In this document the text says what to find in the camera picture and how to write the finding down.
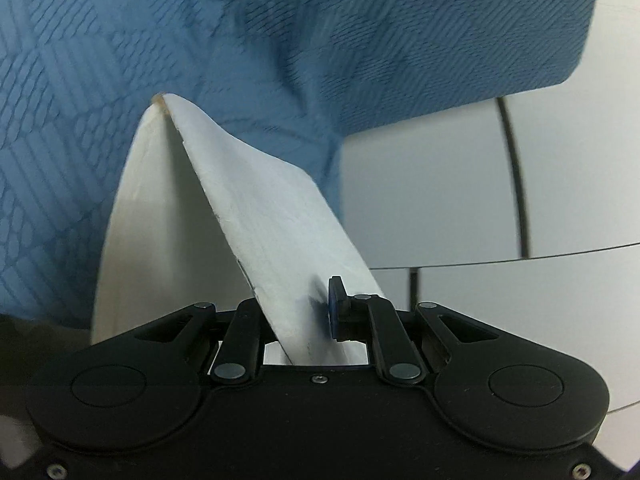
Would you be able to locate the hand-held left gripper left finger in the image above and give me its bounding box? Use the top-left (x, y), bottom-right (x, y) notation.
top-left (135, 299), bottom-right (280, 386)

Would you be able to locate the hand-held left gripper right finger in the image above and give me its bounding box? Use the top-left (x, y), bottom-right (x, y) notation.
top-left (326, 275), bottom-right (501, 386)

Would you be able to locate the white booklet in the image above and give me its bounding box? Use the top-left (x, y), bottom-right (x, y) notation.
top-left (90, 92), bottom-right (388, 368)

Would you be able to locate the blue quilted cloth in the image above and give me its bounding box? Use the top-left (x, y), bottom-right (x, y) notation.
top-left (0, 0), bottom-right (601, 331)

